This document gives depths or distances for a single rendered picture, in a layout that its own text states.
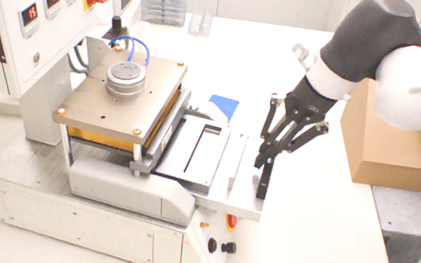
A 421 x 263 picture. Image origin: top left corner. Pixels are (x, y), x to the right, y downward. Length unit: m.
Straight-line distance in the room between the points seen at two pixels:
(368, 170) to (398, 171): 0.08
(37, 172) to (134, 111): 0.27
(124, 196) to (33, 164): 0.24
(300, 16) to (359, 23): 2.83
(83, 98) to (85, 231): 0.30
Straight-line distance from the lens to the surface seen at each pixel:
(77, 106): 0.89
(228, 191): 0.92
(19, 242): 1.14
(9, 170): 1.04
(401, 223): 1.30
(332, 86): 0.77
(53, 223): 1.07
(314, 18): 3.56
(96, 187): 0.91
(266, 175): 0.91
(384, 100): 0.70
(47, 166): 1.03
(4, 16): 0.78
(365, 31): 0.72
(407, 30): 0.75
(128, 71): 0.91
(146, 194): 0.87
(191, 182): 0.89
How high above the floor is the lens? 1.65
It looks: 40 degrees down
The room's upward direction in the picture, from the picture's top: 7 degrees clockwise
